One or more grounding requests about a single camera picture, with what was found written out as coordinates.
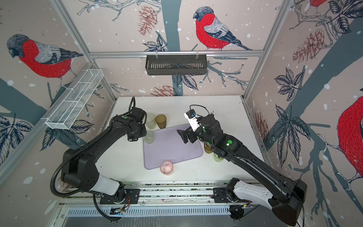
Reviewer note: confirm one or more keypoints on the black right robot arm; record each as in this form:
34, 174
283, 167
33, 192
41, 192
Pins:
234, 151

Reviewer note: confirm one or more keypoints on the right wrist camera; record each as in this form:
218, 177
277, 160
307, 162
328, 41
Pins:
191, 116

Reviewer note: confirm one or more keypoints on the clear green glass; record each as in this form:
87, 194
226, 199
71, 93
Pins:
218, 158

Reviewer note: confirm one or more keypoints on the pink clear glass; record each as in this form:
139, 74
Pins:
167, 168

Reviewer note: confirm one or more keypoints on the pale green frosted tall glass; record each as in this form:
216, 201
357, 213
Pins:
150, 121

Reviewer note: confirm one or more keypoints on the black wall basket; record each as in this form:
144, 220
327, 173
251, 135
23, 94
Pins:
191, 64

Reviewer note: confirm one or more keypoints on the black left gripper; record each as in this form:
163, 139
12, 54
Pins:
132, 136

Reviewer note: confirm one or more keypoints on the aluminium mounting rail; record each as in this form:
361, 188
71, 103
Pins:
201, 192

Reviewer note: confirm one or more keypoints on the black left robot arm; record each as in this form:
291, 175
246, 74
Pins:
79, 166

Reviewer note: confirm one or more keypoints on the white wire mesh shelf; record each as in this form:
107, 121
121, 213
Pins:
76, 98

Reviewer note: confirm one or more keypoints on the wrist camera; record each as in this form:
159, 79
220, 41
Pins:
138, 114
191, 116

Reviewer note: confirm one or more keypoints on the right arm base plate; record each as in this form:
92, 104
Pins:
223, 195

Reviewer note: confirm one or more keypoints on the brown textured short glass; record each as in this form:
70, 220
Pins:
207, 148

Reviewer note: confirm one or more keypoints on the pale green textured glass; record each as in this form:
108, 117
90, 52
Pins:
149, 138

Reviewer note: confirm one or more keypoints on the lilac plastic tray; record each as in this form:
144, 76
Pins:
167, 145

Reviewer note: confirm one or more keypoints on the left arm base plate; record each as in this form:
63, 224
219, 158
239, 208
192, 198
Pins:
125, 196

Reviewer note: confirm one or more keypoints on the brown textured tall glass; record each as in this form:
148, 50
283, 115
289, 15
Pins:
161, 121

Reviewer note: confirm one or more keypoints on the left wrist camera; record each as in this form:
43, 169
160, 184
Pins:
138, 114

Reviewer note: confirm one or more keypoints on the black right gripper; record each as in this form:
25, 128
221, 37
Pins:
191, 133

